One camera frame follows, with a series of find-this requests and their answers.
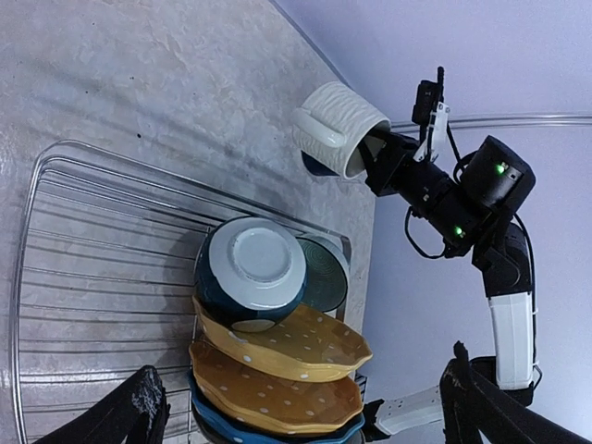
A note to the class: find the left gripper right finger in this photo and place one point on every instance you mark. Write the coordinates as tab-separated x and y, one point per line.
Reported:
474	409

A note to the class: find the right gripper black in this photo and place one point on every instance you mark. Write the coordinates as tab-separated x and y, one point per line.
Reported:
391	169

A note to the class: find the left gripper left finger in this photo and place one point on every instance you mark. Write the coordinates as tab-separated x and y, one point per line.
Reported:
134	412

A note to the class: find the white ribbed mug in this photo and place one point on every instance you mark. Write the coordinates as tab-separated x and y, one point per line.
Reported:
331	123

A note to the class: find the pale green checked bowl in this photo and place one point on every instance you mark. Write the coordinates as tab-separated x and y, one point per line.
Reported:
328	273

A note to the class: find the yellow oval dish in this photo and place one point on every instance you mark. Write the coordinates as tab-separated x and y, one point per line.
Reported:
307	346
270	403

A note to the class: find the white blue-rimmed bowl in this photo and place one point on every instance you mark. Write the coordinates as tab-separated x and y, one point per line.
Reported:
250	274

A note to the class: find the dark blue mug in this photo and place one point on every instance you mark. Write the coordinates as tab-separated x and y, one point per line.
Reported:
316	168

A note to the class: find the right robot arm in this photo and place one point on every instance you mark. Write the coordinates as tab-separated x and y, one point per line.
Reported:
474	209

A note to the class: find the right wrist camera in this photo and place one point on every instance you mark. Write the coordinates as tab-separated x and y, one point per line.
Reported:
431	114

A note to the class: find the wire dish rack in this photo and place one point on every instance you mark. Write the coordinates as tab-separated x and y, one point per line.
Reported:
103	282

